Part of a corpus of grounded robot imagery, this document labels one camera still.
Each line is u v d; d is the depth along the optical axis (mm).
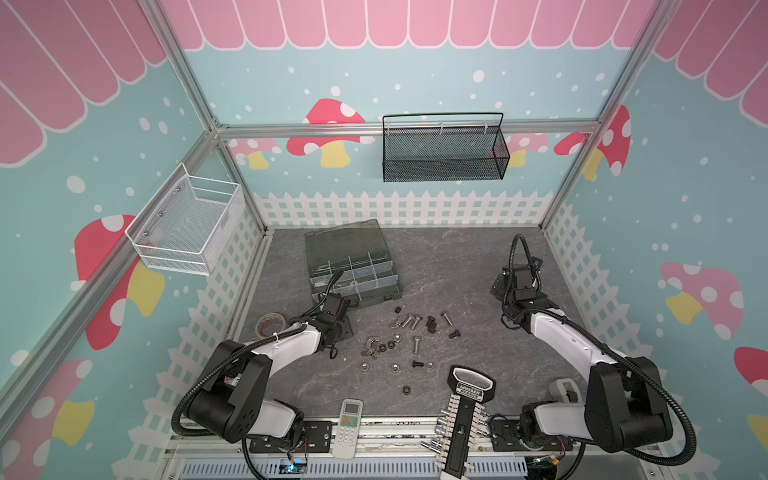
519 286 683
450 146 945
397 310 968
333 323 712
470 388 810
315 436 741
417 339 895
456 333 917
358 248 1289
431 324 941
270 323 940
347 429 743
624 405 419
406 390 814
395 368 848
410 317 941
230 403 431
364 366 850
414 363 863
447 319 943
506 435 737
